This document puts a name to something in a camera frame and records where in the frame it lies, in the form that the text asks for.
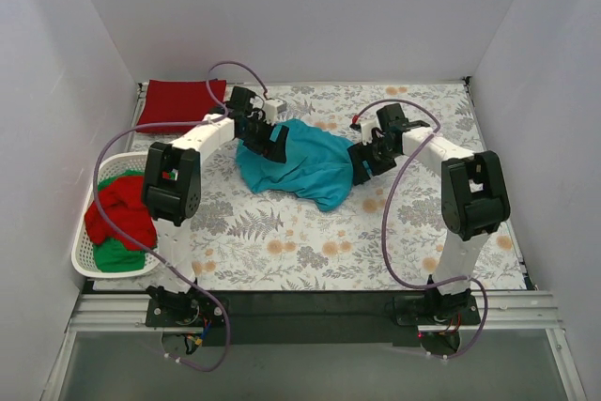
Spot teal t shirt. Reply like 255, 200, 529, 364
236, 119, 353, 212

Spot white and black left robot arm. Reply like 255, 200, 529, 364
142, 86, 288, 327

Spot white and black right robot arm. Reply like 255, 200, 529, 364
348, 100, 511, 325

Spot floral patterned table mat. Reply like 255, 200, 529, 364
91, 83, 527, 292

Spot folded red t shirt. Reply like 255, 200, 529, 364
137, 80, 217, 134

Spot crumpled red t shirt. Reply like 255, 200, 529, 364
84, 171, 157, 252

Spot crumpled green t shirt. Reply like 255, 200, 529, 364
92, 168, 147, 274

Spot white plastic laundry basket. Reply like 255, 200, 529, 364
71, 151, 160, 279

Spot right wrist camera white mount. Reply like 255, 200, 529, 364
350, 116, 379, 145

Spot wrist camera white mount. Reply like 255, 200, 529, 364
261, 99, 287, 125
350, 116, 379, 145

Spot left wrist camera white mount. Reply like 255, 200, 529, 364
261, 99, 287, 125

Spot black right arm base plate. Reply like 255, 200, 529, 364
391, 288, 481, 326

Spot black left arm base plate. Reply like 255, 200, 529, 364
145, 286, 229, 328

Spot aluminium frame rail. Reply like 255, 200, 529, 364
43, 291, 587, 400

